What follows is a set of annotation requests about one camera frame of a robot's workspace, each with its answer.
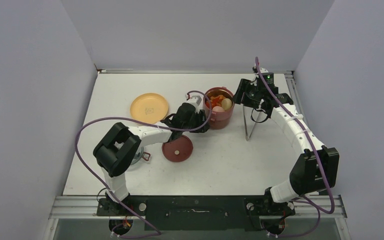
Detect white bun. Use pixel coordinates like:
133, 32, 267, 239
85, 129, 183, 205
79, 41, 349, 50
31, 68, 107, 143
221, 98, 233, 112

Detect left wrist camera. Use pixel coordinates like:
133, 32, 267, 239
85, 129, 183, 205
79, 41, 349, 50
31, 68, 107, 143
186, 95, 202, 109

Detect red round lid left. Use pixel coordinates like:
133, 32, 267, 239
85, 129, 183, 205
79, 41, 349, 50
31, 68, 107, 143
161, 135, 194, 163

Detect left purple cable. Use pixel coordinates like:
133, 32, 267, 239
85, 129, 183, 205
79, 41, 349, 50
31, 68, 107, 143
74, 90, 213, 239

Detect aluminium frame rail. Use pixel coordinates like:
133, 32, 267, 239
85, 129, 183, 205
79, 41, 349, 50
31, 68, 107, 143
50, 71, 345, 240

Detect beige egg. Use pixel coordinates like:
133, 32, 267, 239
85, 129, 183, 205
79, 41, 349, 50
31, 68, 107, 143
212, 105, 225, 113

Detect orange plastic plate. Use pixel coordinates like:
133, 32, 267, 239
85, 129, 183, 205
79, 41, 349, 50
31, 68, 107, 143
130, 93, 169, 124

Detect red steel bowl tall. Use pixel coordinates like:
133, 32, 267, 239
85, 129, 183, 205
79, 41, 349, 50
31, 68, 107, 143
208, 112, 231, 130

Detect orange fried food pieces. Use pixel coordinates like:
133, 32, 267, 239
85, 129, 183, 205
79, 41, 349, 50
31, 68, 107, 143
205, 94, 226, 108

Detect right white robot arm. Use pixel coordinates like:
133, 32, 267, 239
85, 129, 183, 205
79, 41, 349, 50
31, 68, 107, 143
233, 78, 340, 214

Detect grey transparent lid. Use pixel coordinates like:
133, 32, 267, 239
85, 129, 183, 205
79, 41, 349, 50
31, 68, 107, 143
130, 147, 152, 166

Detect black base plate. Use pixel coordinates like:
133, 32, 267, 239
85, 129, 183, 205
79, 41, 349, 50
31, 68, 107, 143
96, 195, 296, 231

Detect red steel bowl with handles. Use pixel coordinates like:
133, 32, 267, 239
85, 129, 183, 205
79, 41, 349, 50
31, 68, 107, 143
203, 87, 234, 122

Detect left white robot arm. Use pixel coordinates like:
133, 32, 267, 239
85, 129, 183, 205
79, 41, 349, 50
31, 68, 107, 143
93, 99, 210, 215

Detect metal tongs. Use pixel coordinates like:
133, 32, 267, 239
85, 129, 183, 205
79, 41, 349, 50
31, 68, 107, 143
241, 105, 261, 142

